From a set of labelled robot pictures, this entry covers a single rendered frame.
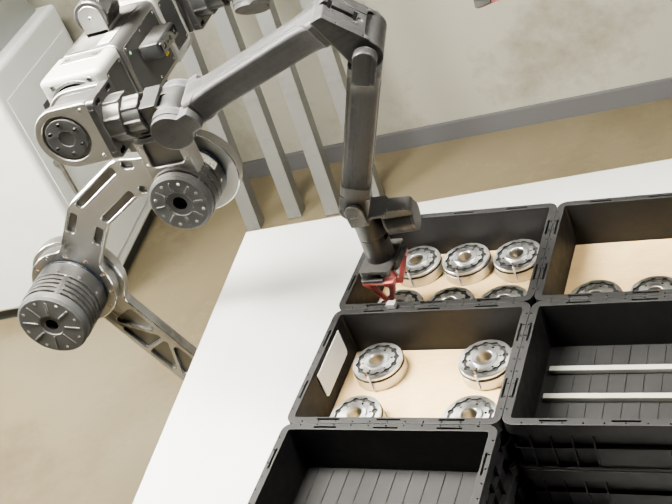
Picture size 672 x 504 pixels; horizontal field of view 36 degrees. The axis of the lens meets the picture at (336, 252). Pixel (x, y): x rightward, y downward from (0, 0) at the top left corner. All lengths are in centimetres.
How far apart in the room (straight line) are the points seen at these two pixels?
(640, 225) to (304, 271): 90
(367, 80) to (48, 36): 269
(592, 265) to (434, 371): 39
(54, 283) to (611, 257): 128
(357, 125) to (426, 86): 249
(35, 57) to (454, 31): 159
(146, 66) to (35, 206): 204
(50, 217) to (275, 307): 169
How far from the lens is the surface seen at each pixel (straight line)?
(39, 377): 414
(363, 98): 175
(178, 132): 184
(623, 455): 175
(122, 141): 192
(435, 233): 226
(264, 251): 279
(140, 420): 365
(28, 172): 400
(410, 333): 205
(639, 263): 213
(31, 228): 416
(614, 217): 215
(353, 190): 190
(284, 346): 244
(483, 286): 217
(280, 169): 416
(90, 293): 258
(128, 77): 204
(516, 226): 221
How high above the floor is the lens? 215
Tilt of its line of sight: 33 degrees down
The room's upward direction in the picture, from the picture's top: 23 degrees counter-clockwise
